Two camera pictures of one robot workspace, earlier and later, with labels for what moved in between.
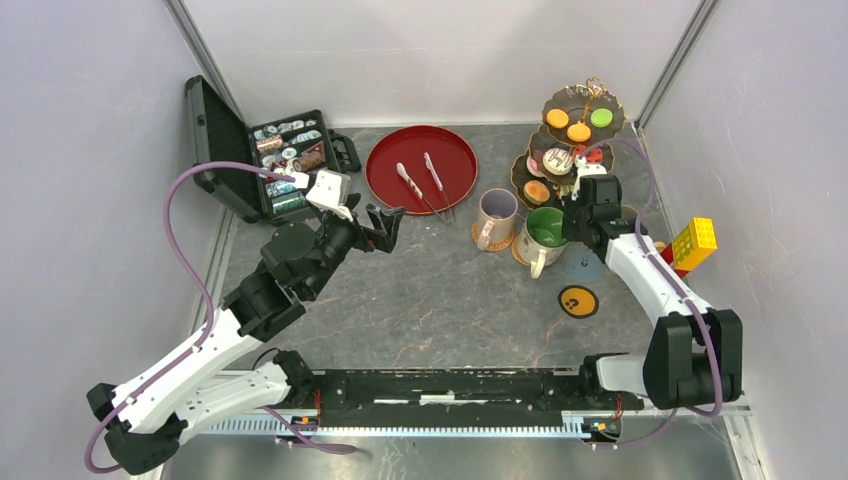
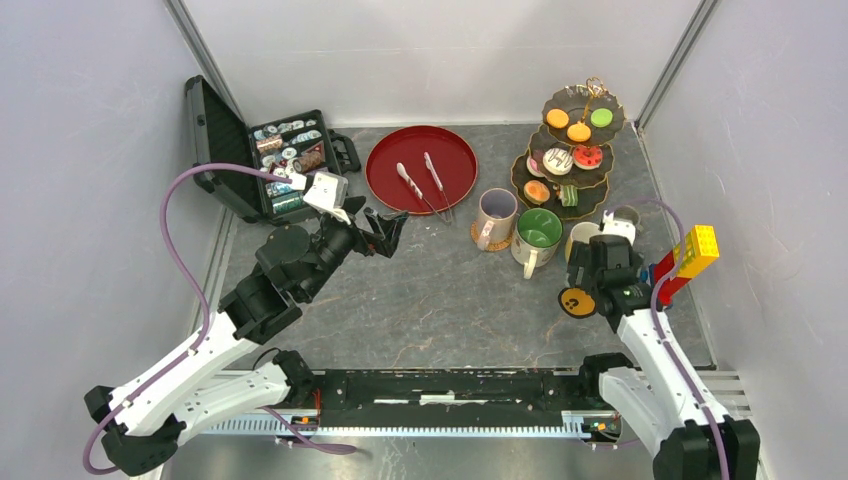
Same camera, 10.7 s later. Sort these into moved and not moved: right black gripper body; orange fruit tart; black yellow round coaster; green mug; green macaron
Moved: right black gripper body; green mug
Not moved: green macaron; orange fruit tart; black yellow round coaster
